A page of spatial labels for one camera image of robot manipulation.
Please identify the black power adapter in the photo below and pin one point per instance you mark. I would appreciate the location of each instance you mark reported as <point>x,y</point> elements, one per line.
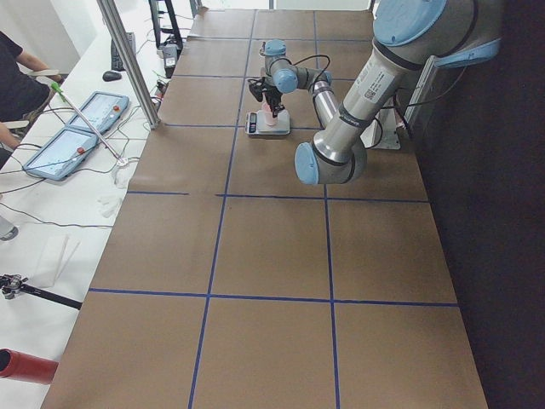
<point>170,53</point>

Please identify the person in black shirt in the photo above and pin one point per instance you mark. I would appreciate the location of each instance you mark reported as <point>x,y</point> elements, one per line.
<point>22,97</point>

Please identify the black computer mouse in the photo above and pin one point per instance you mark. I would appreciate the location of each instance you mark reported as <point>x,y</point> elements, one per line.
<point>110,76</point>

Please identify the black tripod leg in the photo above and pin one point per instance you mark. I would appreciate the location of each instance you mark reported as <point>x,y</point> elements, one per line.
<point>13,284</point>

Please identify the silver digital kitchen scale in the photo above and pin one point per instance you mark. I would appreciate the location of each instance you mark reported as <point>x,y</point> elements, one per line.
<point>257,127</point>

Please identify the near teach pendant tablet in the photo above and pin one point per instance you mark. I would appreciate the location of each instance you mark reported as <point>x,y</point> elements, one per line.
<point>60,156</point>

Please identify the aluminium frame post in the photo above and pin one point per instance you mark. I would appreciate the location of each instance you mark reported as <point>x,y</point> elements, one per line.
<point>115,26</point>

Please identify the pink plastic cup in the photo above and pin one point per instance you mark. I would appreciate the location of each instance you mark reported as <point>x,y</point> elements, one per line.
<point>267,115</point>

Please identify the teach pendant tablet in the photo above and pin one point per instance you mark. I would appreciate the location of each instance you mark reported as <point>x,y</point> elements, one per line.
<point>104,109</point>
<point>60,156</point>

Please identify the red cylinder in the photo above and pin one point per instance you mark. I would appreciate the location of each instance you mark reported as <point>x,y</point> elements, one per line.
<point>27,368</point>

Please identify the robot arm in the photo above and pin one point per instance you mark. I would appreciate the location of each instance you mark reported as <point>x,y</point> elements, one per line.
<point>405,35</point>

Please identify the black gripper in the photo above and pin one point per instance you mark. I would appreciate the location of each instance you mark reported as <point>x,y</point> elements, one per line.
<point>272,97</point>

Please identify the far teach pendant tablet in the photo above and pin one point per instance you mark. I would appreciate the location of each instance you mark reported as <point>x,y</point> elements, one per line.
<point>104,109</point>

